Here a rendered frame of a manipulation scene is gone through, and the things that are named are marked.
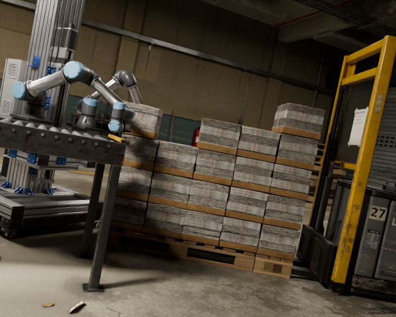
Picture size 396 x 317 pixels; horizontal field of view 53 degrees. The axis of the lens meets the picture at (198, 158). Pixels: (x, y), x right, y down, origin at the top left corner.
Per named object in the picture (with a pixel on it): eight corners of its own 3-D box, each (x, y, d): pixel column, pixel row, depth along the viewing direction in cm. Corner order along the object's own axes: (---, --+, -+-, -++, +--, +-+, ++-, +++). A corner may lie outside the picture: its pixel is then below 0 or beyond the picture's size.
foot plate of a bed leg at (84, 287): (103, 283, 224) (104, 281, 224) (107, 294, 211) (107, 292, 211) (79, 282, 219) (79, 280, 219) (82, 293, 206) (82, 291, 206)
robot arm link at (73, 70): (26, 104, 277) (93, 79, 263) (11, 101, 263) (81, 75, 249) (22, 88, 278) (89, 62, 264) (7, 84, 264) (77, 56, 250)
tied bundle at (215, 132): (195, 146, 329) (201, 119, 328) (231, 153, 330) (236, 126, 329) (197, 148, 291) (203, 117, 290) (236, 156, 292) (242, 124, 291)
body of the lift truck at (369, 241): (315, 265, 355) (335, 177, 350) (374, 275, 357) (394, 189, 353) (347, 296, 285) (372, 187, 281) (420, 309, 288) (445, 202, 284)
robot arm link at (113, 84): (77, 105, 325) (127, 66, 342) (72, 104, 337) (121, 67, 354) (86, 116, 330) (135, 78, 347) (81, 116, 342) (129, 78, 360)
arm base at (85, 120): (72, 124, 322) (75, 111, 322) (87, 126, 335) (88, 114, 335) (85, 126, 314) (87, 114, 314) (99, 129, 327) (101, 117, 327)
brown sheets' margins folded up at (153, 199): (112, 214, 330) (123, 154, 327) (248, 239, 335) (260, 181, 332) (102, 224, 291) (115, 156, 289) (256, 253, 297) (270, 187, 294)
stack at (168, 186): (108, 231, 331) (127, 133, 326) (244, 256, 336) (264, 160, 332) (98, 243, 292) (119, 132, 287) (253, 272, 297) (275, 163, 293)
